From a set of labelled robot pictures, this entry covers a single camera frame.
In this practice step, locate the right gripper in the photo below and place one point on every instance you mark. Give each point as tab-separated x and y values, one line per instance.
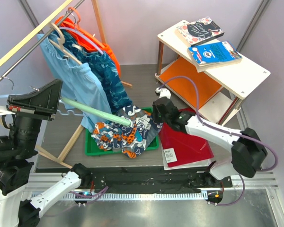
155	118

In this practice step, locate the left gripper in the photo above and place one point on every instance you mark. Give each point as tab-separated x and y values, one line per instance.
43	101

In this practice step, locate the light blue hanger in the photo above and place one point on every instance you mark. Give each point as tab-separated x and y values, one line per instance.
38	104

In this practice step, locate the mint green hanger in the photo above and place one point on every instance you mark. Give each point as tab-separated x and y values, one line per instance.
96	112

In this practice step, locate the orange teal cartoon shorts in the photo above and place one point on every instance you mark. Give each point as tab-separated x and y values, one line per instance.
127	132

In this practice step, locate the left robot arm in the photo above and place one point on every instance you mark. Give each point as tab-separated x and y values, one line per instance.
28	112

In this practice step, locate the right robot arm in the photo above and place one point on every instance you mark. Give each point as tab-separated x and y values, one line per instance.
246	149

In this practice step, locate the light blue shorts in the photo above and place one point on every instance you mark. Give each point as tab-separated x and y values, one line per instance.
79	82

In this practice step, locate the dark teal patterned shorts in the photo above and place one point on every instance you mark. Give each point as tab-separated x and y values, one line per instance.
104	69

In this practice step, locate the orange hanger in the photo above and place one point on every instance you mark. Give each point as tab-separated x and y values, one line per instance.
76	16

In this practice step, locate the red folder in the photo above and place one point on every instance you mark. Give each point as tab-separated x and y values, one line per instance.
188	148

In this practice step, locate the orange folder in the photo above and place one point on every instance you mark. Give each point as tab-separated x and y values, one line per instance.
207	87

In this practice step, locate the white two-tier side table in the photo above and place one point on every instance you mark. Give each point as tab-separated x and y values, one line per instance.
239	79

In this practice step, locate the white papers under folder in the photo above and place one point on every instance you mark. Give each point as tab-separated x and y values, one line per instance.
170	155

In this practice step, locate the green plastic tray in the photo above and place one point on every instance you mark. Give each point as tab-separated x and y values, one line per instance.
97	146

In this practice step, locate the blue cover book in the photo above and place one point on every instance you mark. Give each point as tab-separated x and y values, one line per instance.
216	53

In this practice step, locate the floral cover book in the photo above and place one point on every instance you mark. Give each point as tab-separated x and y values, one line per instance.
198	32

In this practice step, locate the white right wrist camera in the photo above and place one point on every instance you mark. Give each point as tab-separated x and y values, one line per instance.
163	92

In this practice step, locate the wooden clothes rack frame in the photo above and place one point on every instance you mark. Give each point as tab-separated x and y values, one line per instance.
79	130

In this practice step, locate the metal clothes rail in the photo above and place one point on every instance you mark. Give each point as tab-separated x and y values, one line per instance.
26	39

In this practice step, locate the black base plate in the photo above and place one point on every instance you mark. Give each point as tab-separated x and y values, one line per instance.
155	182

